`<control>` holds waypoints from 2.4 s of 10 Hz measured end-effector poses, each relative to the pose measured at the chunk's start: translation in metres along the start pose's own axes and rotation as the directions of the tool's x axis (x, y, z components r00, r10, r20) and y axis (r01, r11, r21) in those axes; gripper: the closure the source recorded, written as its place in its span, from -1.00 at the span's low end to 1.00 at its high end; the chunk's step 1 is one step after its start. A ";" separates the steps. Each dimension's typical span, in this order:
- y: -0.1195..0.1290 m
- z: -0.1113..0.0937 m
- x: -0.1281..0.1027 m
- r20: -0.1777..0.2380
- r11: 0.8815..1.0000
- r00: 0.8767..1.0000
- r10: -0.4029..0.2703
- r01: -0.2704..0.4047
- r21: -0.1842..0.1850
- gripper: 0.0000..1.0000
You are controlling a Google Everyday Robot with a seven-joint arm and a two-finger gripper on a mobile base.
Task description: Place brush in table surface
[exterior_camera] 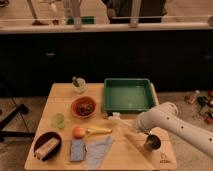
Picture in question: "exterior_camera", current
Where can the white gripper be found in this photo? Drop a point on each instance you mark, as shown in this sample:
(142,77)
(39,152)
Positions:
(115,117)

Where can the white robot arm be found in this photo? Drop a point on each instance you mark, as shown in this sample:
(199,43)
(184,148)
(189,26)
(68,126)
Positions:
(165,116)

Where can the green plastic tray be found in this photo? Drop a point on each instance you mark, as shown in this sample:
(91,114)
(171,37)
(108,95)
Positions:
(128,95)

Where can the orange bowl with food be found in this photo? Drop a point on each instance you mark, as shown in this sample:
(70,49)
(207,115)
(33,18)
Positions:
(83,107)

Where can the grey blue cloth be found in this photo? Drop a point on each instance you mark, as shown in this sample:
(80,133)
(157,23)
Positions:
(96,152)

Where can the orange round fruit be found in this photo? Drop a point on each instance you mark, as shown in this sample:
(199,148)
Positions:
(78,132)

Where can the metal cup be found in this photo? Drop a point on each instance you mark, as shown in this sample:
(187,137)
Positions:
(152,142)

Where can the blue sponge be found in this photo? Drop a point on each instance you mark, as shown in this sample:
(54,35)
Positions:
(78,150)

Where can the small green cup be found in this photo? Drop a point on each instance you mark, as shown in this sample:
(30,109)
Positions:
(58,121)

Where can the dark brown bowl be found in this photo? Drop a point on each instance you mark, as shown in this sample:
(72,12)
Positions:
(42,139)

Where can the wooden block in bowl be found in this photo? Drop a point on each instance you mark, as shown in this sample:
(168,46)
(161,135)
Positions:
(46,148)

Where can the clutter on floor right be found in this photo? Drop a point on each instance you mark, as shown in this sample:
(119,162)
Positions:
(205,105)

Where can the black tripod stand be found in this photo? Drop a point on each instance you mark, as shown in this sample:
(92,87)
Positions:
(8,124)

